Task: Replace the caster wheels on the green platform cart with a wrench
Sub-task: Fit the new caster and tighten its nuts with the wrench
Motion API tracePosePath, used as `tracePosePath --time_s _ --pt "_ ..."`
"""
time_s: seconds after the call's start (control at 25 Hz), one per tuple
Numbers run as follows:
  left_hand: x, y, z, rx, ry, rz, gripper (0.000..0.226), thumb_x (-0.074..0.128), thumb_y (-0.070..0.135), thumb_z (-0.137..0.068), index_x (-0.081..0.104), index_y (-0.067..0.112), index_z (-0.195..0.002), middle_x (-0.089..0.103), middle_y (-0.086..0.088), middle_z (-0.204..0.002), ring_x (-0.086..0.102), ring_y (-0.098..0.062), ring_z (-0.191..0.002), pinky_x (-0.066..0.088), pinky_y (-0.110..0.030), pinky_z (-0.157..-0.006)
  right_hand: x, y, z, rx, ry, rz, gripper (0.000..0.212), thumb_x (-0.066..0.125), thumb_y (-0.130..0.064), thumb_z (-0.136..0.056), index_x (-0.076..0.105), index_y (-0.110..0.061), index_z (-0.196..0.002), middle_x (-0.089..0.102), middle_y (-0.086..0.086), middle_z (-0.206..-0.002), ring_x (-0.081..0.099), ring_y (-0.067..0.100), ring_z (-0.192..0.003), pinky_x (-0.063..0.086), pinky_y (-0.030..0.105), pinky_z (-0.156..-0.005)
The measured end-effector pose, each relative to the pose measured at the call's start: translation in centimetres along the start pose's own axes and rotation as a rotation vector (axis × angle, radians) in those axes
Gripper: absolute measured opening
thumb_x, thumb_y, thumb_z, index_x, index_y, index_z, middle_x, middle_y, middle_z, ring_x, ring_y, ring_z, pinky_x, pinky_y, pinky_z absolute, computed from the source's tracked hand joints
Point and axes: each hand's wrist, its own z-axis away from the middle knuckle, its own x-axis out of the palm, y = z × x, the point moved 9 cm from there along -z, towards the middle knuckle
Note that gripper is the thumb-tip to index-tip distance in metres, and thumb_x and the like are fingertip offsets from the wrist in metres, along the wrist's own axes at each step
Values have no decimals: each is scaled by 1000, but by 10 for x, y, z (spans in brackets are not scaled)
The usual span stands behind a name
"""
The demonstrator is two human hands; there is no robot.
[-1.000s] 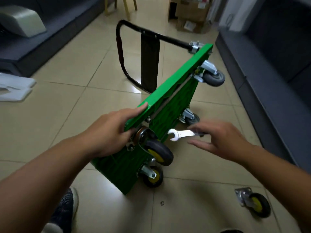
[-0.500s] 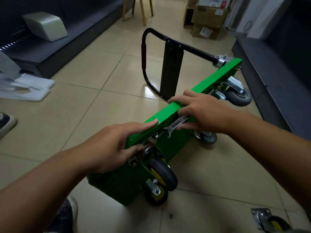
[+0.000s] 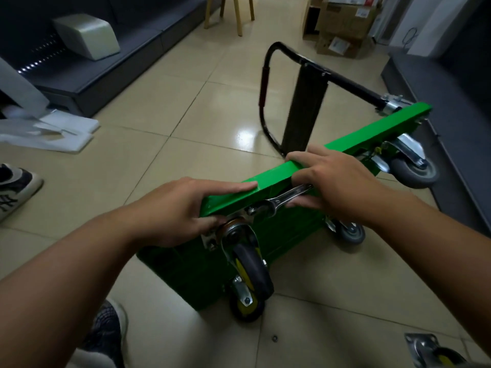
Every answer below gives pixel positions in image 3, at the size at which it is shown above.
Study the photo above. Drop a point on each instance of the person's right hand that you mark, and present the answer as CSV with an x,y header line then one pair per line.
x,y
345,187

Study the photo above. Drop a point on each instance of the person's left hand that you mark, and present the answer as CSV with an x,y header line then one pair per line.
x,y
168,214

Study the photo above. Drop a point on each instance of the person's left thumb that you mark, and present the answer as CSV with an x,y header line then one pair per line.
x,y
213,225

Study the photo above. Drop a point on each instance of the person's right middle finger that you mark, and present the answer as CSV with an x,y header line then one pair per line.
x,y
307,159

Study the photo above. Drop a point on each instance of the person's right thumb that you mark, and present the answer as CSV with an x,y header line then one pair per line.
x,y
305,201

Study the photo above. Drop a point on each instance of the silver open-end wrench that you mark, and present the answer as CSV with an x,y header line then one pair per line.
x,y
284,198

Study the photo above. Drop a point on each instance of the green platform cart deck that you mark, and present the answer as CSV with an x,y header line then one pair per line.
x,y
291,229

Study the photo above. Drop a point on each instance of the person's left forearm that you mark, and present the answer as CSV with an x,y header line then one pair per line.
x,y
65,287

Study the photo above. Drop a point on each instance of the person's right forearm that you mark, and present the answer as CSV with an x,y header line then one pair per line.
x,y
437,260

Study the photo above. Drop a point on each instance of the black caster with yellow hub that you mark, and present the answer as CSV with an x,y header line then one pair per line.
x,y
245,308
251,264

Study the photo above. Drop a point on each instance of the small grey caster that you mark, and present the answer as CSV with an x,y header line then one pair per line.
x,y
351,231

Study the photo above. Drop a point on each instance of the large grey swivel caster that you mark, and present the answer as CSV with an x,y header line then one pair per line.
x,y
414,172

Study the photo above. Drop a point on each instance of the small cardboard box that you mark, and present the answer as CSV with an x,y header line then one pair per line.
x,y
343,45

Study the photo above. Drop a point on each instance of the large cardboard box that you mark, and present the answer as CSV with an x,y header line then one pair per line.
x,y
347,17

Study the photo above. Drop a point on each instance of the dark grey platform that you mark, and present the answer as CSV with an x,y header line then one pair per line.
x,y
456,122

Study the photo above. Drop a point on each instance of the grey knit shoe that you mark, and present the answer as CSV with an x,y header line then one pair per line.
x,y
105,337

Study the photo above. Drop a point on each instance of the wooden stool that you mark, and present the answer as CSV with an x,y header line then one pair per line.
x,y
237,15

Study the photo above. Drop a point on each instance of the white foam packing pieces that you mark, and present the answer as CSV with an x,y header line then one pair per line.
x,y
57,130

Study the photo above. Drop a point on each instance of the white board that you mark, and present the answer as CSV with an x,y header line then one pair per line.
x,y
433,22

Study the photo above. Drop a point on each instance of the loose caster with steel plate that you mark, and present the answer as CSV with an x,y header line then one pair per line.
x,y
425,350

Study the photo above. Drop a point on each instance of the dark grey low shelf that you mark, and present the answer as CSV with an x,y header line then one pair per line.
x,y
126,53

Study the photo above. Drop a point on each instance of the beige plastic box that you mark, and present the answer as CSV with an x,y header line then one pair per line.
x,y
86,36

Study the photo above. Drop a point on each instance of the white flat panel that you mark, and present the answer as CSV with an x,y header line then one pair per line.
x,y
21,91

